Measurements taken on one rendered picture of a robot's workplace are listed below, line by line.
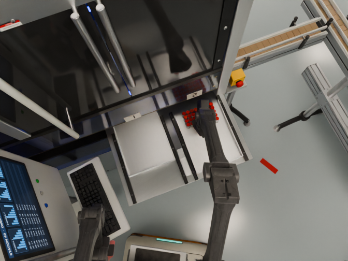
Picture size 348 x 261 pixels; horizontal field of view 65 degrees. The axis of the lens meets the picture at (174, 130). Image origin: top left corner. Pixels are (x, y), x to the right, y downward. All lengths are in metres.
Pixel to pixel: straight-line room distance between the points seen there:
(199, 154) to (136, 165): 0.34
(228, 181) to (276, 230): 1.59
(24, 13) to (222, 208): 0.73
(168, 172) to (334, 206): 1.55
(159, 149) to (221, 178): 0.68
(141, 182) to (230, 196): 0.73
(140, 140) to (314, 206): 1.58
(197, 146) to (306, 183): 1.28
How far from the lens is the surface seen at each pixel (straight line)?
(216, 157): 0.95
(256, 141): 2.49
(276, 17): 3.12
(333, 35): 1.91
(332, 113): 2.17
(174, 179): 1.47
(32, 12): 0.76
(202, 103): 1.27
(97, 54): 0.82
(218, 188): 0.86
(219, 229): 0.93
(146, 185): 1.48
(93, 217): 1.02
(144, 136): 1.53
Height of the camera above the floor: 2.34
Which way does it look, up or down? 73 degrees down
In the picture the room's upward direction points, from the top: 10 degrees counter-clockwise
